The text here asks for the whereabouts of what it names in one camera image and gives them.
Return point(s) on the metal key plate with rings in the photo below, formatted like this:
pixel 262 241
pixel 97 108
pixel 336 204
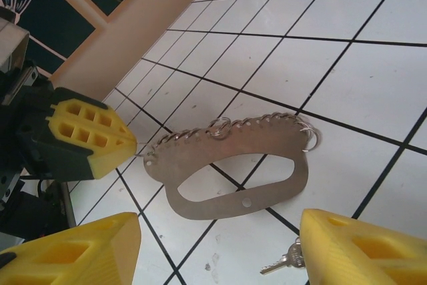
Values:
pixel 187 155

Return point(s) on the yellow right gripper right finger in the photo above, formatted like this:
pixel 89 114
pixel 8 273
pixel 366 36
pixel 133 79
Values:
pixel 323 241

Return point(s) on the silver key with green tag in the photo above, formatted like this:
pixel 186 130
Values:
pixel 293 255

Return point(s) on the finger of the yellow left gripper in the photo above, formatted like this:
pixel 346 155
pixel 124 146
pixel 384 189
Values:
pixel 113 121
pixel 110 155

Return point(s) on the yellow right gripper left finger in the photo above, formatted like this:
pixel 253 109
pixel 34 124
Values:
pixel 123 248

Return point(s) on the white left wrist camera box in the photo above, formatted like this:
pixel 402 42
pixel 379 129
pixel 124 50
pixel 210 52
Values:
pixel 11 41

